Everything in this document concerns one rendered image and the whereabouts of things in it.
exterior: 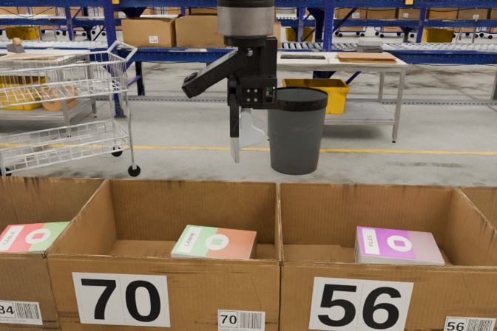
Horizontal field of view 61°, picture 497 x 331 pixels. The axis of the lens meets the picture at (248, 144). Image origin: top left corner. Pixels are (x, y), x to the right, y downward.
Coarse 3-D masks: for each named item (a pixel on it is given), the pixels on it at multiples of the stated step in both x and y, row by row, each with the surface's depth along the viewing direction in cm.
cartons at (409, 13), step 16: (336, 16) 899; (352, 16) 876; (368, 16) 876; (384, 16) 873; (400, 16) 869; (416, 16) 868; (432, 16) 867; (448, 16) 867; (464, 16) 865; (480, 16) 862; (496, 16) 860
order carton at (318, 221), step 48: (288, 192) 95; (336, 192) 94; (384, 192) 94; (432, 192) 93; (288, 240) 99; (336, 240) 99; (480, 240) 81; (288, 288) 69; (432, 288) 68; (480, 288) 67
